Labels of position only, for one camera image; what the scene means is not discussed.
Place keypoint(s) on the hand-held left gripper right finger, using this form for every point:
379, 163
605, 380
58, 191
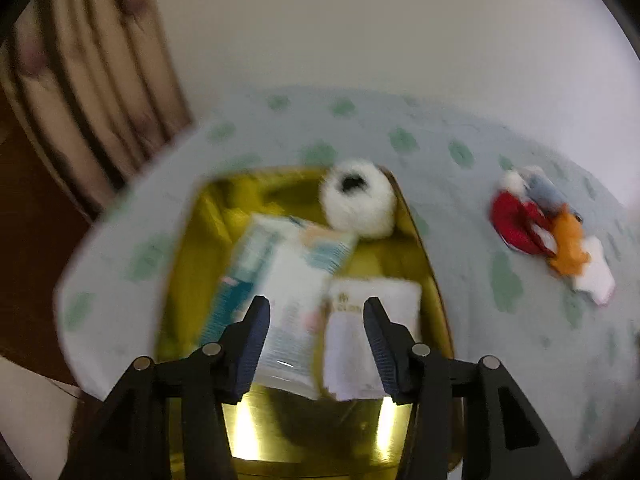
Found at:
381, 350

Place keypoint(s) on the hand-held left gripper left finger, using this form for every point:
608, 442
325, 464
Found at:
252, 345

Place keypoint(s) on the red tin box gold interior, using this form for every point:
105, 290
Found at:
380, 257

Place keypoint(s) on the red and white sock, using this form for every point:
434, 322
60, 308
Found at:
515, 225

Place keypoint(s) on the orange cloth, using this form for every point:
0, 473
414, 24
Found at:
567, 245

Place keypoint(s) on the white pink-trimmed baby garment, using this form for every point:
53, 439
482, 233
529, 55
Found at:
595, 275

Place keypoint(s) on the light blue cloth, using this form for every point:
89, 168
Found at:
545, 190

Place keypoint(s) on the blue and white tissue pack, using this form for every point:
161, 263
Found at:
290, 280

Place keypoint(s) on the white fluffy plush toy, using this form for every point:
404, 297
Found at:
360, 212

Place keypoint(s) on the green-patterned white tablecloth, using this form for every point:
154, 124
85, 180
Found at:
450, 200

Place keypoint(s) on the beige floral curtain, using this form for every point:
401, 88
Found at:
75, 85

